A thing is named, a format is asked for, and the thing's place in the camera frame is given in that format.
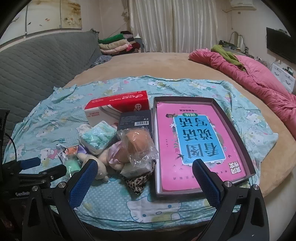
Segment green sponge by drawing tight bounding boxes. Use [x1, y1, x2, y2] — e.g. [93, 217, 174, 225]
[64, 159, 81, 178]

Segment beige plush bear pink ribbon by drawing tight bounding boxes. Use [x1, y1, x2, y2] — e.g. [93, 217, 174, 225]
[98, 141, 130, 171]

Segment white drawer cabinet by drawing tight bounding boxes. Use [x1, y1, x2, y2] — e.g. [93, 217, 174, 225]
[271, 63, 295, 94]

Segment hello kitty blue cloth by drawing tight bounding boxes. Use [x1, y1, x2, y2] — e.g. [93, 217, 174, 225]
[4, 76, 278, 231]

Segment white air conditioner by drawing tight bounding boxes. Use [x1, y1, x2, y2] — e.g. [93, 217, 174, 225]
[229, 0, 256, 10]

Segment wall painting panels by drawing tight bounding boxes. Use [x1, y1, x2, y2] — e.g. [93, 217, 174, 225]
[7, 0, 82, 37]

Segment stack of folded clothes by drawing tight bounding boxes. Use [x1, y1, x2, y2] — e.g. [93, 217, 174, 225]
[98, 31, 144, 56]

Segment green garment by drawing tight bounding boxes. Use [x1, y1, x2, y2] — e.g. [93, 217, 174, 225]
[211, 45, 245, 71]

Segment pink blue book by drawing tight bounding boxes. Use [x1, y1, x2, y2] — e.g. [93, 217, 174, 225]
[156, 101, 247, 192]

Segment dark blue small box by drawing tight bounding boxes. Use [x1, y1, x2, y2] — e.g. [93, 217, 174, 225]
[118, 110, 153, 138]

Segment leopard print scrunchie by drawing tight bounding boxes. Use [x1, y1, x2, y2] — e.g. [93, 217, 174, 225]
[124, 172, 152, 195]

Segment black television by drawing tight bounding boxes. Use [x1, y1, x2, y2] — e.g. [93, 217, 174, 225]
[266, 27, 295, 64]

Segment dark floral pillow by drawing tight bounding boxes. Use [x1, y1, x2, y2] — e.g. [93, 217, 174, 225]
[90, 55, 112, 68]

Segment pink quilt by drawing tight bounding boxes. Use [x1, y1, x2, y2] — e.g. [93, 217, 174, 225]
[189, 48, 295, 137]

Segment red white tissue box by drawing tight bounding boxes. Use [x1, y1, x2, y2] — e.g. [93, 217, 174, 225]
[84, 91, 149, 127]

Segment orange sponge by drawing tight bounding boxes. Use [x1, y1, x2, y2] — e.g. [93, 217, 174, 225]
[117, 128, 159, 166]

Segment dark shallow box tray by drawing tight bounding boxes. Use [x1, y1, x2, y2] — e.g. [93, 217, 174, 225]
[152, 96, 256, 198]

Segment white curtain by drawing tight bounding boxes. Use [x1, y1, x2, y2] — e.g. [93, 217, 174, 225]
[128, 1, 218, 53]

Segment white floral scrunchie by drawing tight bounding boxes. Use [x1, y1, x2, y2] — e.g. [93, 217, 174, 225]
[76, 123, 92, 137]

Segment grey quilted headboard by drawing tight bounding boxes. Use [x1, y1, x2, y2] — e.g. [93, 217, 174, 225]
[1, 30, 101, 132]

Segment green floral tissue pack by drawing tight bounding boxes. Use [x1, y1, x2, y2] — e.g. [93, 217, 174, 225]
[79, 121, 117, 155]
[120, 160, 156, 179]

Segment black cable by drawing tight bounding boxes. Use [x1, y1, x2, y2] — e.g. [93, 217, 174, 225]
[4, 132, 18, 163]

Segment white blue snack packet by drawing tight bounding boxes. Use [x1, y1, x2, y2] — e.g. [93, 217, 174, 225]
[56, 144, 78, 164]

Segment beige plush bear purple bow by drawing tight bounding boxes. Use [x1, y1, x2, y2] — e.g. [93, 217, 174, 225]
[76, 145, 109, 183]

